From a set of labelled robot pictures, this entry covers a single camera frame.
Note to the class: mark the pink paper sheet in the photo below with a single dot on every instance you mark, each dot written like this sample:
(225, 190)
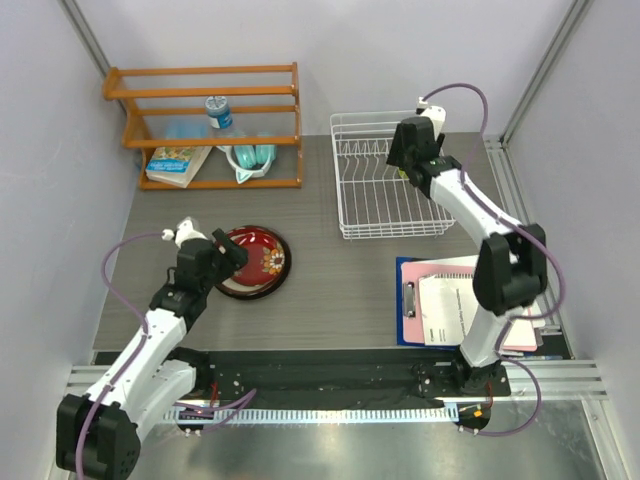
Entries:
(411, 302)

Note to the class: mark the small brown rimmed plate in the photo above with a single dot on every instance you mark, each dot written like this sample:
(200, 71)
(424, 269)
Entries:
(267, 258)

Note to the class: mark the white printed manual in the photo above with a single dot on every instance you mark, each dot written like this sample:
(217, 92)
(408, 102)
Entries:
(447, 307)

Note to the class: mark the clear water bottle blue cap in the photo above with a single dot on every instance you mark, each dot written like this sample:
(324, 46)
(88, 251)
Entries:
(221, 119)

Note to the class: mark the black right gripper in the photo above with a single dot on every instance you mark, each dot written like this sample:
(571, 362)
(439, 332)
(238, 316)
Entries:
(396, 157)

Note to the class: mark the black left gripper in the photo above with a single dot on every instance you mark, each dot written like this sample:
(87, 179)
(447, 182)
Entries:
(233, 257)

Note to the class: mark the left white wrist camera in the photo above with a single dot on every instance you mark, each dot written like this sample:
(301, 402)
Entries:
(188, 229)

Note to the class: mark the left grey aluminium frame post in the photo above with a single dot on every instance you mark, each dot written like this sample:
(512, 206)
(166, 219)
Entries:
(86, 35)

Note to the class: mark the large brown rimmed cream plate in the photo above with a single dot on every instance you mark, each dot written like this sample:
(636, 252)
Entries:
(280, 287)

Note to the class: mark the aluminium front rail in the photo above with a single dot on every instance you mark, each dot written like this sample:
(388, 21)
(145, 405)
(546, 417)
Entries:
(557, 379)

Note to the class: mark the white wire dish rack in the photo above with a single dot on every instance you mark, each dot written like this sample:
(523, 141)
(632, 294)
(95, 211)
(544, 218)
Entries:
(373, 201)

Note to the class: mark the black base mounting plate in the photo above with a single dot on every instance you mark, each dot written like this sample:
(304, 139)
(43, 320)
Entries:
(338, 379)

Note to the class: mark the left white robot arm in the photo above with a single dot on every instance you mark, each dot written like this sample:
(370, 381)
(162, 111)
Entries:
(99, 433)

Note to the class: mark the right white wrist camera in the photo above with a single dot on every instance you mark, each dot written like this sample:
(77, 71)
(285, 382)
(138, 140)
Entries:
(435, 113)

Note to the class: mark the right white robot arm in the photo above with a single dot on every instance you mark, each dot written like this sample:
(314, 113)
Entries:
(510, 271)

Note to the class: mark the white slotted cable duct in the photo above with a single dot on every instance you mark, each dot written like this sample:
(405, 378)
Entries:
(448, 413)

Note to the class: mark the paperback book with blue cover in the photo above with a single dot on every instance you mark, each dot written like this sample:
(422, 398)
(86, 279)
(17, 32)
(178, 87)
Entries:
(176, 166)

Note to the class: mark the blue clipboard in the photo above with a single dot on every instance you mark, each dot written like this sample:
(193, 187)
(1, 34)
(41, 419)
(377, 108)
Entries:
(409, 330)

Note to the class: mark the grey aluminium frame post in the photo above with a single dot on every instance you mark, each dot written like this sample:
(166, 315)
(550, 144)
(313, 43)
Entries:
(86, 35)
(568, 26)

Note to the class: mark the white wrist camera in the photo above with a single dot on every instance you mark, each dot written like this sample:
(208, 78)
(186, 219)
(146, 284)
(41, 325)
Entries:
(188, 229)
(435, 113)

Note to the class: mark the white teal cat-ear headphones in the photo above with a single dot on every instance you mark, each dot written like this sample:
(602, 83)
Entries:
(249, 162)

